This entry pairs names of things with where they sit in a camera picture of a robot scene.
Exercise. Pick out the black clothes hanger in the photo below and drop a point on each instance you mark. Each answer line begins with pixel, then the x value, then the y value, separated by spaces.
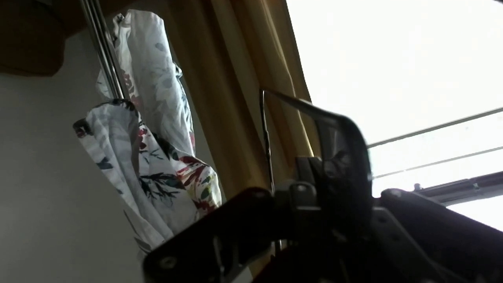
pixel 346 129

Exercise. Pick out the brown wooden board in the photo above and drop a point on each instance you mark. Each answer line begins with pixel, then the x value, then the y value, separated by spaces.
pixel 31 35

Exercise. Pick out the metal rack rail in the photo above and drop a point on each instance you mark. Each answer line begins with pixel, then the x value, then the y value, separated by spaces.
pixel 104 47

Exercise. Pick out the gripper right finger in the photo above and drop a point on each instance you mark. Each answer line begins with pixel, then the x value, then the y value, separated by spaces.
pixel 432 236

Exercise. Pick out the window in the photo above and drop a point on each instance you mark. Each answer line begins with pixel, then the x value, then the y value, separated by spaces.
pixel 401 63

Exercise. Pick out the yellow curtain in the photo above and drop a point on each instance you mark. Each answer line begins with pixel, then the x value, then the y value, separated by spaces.
pixel 232 98

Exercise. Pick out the white floral garment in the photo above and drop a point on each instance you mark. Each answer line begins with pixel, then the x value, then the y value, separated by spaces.
pixel 157 118

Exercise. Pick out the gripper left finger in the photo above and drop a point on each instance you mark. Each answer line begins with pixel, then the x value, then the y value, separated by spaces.
pixel 220 232

